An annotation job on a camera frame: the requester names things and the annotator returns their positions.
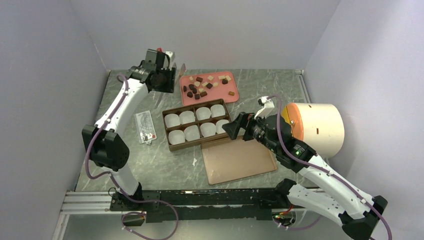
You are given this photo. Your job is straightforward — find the rose gold tongs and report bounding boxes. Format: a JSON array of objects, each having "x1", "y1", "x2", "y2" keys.
[{"x1": 178, "y1": 63, "x2": 187, "y2": 78}]

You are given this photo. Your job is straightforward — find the gold box lid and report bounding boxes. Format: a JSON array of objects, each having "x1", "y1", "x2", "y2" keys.
[{"x1": 200, "y1": 136, "x2": 277, "y2": 185}]

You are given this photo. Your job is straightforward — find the white paper cup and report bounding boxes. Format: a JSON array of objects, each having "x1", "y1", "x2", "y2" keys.
[
  {"x1": 210, "y1": 104, "x2": 226, "y2": 118},
  {"x1": 179, "y1": 110, "x2": 196, "y2": 125},
  {"x1": 195, "y1": 107, "x2": 212, "y2": 121},
  {"x1": 200, "y1": 122, "x2": 217, "y2": 138},
  {"x1": 168, "y1": 129, "x2": 186, "y2": 145},
  {"x1": 164, "y1": 113, "x2": 181, "y2": 128},
  {"x1": 183, "y1": 125, "x2": 201, "y2": 142},
  {"x1": 215, "y1": 119, "x2": 230, "y2": 134}
]

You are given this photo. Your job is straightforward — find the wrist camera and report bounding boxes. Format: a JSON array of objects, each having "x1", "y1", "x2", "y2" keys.
[
  {"x1": 254, "y1": 96, "x2": 275, "y2": 120},
  {"x1": 156, "y1": 47, "x2": 176, "y2": 69}
]

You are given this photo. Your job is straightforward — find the white paper leaflet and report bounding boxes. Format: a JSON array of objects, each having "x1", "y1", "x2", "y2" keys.
[{"x1": 134, "y1": 110, "x2": 157, "y2": 145}]

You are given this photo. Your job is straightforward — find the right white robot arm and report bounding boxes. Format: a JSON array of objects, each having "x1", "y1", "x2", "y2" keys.
[{"x1": 222, "y1": 112, "x2": 393, "y2": 240}]

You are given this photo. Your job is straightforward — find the brown chocolate piece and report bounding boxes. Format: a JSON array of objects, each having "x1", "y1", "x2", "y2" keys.
[{"x1": 200, "y1": 91, "x2": 208, "y2": 98}]

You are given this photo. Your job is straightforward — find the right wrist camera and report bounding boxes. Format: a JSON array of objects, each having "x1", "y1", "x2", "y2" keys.
[{"x1": 254, "y1": 96, "x2": 275, "y2": 120}]

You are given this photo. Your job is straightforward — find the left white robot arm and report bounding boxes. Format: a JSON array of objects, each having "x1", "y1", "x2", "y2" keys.
[{"x1": 82, "y1": 48, "x2": 177, "y2": 210}]

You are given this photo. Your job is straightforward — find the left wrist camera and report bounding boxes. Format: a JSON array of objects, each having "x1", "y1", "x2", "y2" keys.
[{"x1": 156, "y1": 47, "x2": 176, "y2": 69}]

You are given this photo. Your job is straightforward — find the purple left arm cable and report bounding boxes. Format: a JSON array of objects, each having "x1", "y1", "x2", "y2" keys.
[{"x1": 84, "y1": 74, "x2": 180, "y2": 240}]

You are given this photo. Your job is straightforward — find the pink plastic tray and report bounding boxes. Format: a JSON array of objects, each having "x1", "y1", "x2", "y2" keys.
[{"x1": 179, "y1": 71, "x2": 239, "y2": 106}]

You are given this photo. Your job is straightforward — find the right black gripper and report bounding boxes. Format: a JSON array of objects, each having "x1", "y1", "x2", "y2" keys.
[{"x1": 222, "y1": 110, "x2": 280, "y2": 154}]

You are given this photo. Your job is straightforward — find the cream orange cylinder container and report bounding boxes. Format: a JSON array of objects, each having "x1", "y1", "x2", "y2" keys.
[{"x1": 281, "y1": 102, "x2": 345, "y2": 159}]

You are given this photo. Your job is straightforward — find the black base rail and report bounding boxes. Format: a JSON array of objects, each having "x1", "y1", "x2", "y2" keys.
[{"x1": 109, "y1": 187, "x2": 299, "y2": 223}]

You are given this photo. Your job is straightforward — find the brown chocolate box tray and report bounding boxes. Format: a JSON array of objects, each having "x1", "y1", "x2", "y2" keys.
[{"x1": 162, "y1": 99, "x2": 231, "y2": 152}]

